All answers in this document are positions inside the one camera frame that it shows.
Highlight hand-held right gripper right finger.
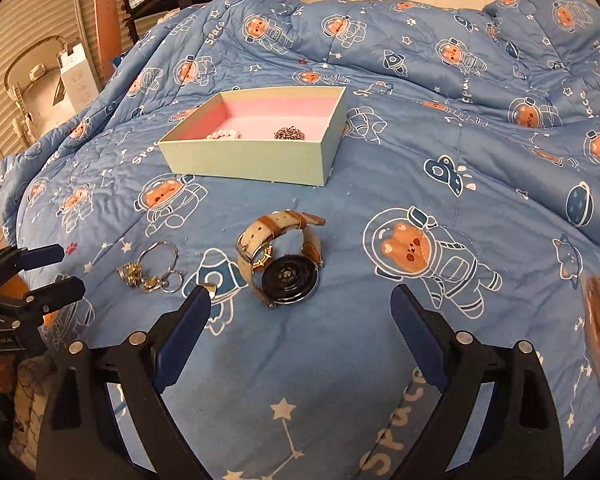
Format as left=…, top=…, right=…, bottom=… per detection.
left=390, top=284, right=565, bottom=480

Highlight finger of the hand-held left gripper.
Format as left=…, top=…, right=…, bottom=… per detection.
left=0, top=244, right=65, bottom=288
left=10, top=275, right=87, bottom=328

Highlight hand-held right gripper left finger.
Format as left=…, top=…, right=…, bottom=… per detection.
left=35, top=285, right=212, bottom=480

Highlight silver rings with gold charms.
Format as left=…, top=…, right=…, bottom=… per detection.
left=117, top=241, right=185, bottom=295

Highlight wristwatch with beige leather strap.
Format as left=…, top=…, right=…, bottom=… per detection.
left=236, top=209, right=327, bottom=308

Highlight pale green box pink inside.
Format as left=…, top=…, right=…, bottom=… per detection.
left=157, top=86, right=348, bottom=188

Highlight blue astronaut bear printed blanket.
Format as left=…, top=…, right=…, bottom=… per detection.
left=0, top=0, right=600, bottom=480

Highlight white cardboard box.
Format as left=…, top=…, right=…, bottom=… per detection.
left=52, top=42, right=101, bottom=116

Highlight beige plastic chair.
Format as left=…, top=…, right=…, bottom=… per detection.
left=2, top=35, right=68, bottom=146

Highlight pink padded pillar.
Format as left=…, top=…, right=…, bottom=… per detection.
left=91, top=0, right=126, bottom=78

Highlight blue printed pillow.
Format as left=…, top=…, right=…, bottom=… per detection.
left=482, top=0, right=600, bottom=61

